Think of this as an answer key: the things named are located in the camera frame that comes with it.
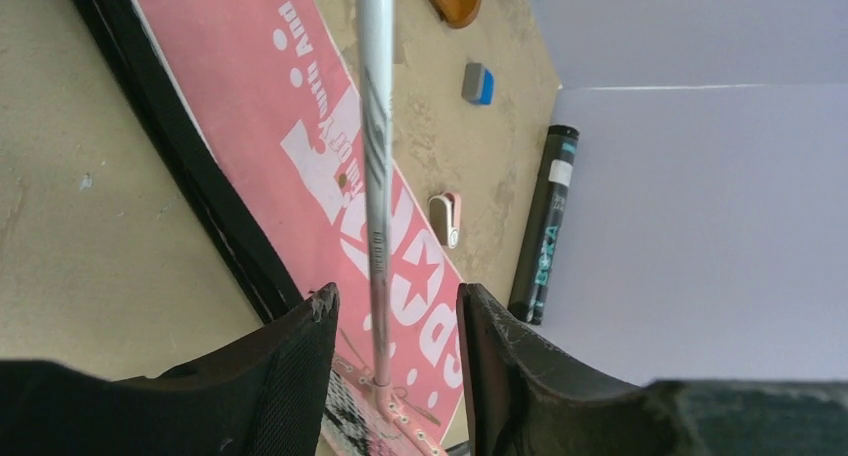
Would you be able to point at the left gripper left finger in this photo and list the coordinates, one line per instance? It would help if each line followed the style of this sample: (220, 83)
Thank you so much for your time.
(262, 394)

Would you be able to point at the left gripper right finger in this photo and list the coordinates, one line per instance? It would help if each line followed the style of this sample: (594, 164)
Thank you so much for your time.
(525, 396)

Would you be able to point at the pink badminton racket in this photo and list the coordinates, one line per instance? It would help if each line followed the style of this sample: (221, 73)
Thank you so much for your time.
(363, 414)

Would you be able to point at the black shuttlecock tube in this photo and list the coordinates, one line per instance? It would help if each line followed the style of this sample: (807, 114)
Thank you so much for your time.
(544, 223)

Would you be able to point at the pink racket cover bag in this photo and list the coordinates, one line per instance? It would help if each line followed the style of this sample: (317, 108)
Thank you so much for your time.
(258, 104)

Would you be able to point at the white pink small clip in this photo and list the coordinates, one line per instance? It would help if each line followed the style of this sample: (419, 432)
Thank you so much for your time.
(444, 216)

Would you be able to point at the blue grey eraser block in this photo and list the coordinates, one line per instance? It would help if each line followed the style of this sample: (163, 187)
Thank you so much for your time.
(478, 84)

